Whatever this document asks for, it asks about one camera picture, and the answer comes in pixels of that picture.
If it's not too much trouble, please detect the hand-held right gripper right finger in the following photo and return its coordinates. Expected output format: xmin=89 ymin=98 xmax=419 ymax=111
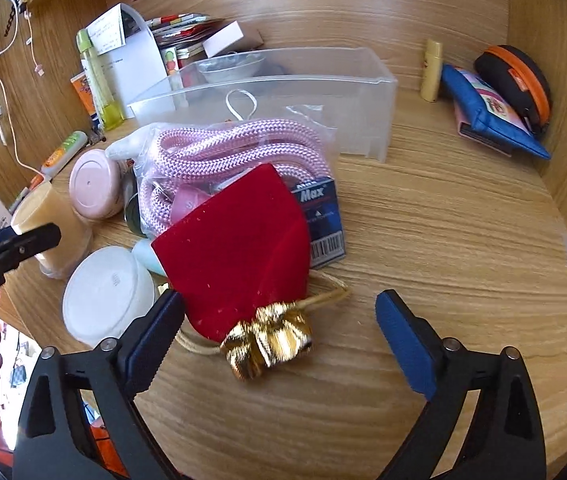
xmin=375 ymin=288 xmax=547 ymax=480

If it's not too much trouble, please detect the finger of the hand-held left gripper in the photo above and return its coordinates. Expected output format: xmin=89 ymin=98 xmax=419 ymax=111
xmin=0 ymin=222 xmax=62 ymax=272

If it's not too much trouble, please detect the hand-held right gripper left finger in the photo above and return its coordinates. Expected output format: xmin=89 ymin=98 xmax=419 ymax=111
xmin=11 ymin=289 xmax=187 ymax=480

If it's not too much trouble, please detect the beige plastic cup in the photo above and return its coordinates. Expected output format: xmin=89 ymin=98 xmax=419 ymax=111
xmin=10 ymin=180 xmax=93 ymax=279

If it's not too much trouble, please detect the white round jar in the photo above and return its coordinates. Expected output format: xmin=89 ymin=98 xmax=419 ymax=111
xmin=62 ymin=246 xmax=157 ymax=347

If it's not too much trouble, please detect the light blue oval case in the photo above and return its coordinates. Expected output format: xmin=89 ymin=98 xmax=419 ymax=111
xmin=132 ymin=237 xmax=169 ymax=277

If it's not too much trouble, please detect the pink round case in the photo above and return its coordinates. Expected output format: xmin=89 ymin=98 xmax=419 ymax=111
xmin=69 ymin=149 xmax=125 ymax=221

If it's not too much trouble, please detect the red velvet pouch gold top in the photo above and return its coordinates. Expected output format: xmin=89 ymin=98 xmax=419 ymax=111
xmin=151 ymin=162 xmax=350 ymax=382

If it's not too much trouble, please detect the blue Max staples box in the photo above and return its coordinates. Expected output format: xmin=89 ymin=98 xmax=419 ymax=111
xmin=291 ymin=177 xmax=348 ymax=270

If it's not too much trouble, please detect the pink rope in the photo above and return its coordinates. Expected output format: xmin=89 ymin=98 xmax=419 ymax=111
xmin=108 ymin=116 xmax=337 ymax=241

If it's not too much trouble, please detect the clear plastic bin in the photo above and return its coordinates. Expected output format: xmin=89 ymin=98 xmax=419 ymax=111
xmin=128 ymin=46 xmax=398 ymax=163

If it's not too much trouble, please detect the marker pen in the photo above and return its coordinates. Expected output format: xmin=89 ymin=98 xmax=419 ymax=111
xmin=8 ymin=172 xmax=47 ymax=212

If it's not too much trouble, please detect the green orange tube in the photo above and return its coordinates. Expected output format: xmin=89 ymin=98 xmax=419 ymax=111
xmin=41 ymin=131 xmax=88 ymax=177

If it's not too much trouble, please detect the dark green round item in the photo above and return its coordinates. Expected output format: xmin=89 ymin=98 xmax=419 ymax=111
xmin=122 ymin=170 xmax=145 ymax=235

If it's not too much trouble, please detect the yellow-green spray bottle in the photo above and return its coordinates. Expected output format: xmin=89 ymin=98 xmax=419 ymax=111
xmin=76 ymin=29 xmax=124 ymax=130

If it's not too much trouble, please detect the white paper folder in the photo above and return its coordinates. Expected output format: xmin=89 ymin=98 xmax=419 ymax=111
xmin=84 ymin=3 xmax=177 ymax=121

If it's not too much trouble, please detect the black comb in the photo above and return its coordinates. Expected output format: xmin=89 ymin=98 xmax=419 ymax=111
xmin=2 ymin=0 xmax=22 ymax=37

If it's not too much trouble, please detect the blue patchwork pencil pouch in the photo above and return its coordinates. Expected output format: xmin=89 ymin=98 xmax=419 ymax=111
xmin=441 ymin=64 xmax=552 ymax=161

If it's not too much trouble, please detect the stack of notebooks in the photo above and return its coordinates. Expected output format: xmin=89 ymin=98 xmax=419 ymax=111
xmin=146 ymin=12 xmax=225 ymax=77

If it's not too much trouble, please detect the clear plastic bowl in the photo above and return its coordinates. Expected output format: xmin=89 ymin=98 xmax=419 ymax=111
xmin=198 ymin=54 xmax=267 ymax=83

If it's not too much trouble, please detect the yellow lip balm tube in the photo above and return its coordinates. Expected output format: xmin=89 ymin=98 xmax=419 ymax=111
xmin=420 ymin=39 xmax=443 ymax=102

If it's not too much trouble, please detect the black case orange zipper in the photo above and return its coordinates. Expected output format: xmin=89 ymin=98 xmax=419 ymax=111
xmin=473 ymin=45 xmax=552 ymax=136

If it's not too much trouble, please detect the small white box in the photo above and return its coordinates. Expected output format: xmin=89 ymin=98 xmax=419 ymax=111
xmin=202 ymin=21 xmax=264 ymax=59

